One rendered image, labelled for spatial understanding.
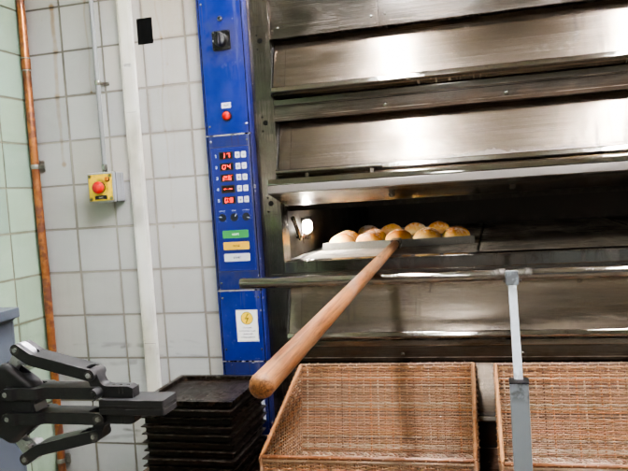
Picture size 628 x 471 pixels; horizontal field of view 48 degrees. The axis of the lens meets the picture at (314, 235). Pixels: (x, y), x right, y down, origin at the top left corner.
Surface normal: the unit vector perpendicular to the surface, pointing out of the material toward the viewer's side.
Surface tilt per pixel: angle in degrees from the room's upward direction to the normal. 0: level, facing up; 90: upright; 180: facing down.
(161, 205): 90
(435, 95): 90
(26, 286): 90
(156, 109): 90
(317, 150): 70
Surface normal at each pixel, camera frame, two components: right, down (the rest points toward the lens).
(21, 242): 0.97, -0.05
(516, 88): -0.25, 0.07
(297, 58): -0.25, -0.27
